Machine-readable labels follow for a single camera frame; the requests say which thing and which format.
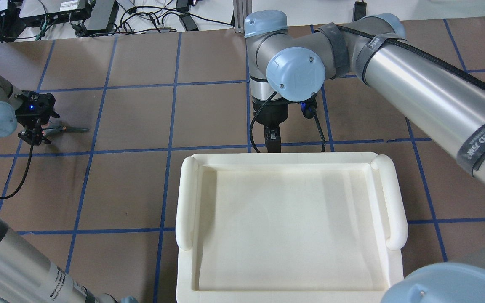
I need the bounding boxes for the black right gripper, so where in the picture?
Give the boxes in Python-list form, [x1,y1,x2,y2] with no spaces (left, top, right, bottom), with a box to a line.
[253,98,317,153]

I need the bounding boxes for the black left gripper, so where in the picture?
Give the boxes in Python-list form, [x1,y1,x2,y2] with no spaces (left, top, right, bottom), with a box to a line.
[15,91,60,146]

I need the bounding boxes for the orange grey handled scissors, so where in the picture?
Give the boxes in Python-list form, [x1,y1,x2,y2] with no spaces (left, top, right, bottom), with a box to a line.
[41,123,89,137]

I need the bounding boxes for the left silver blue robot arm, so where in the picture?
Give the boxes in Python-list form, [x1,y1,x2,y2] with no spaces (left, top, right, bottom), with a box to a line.
[0,75,117,303]

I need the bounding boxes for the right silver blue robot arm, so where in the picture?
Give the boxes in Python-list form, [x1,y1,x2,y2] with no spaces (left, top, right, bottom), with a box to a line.
[244,10,485,184]

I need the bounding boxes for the white foam tray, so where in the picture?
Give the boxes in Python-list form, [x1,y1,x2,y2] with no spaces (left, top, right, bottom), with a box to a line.
[175,152,408,303]

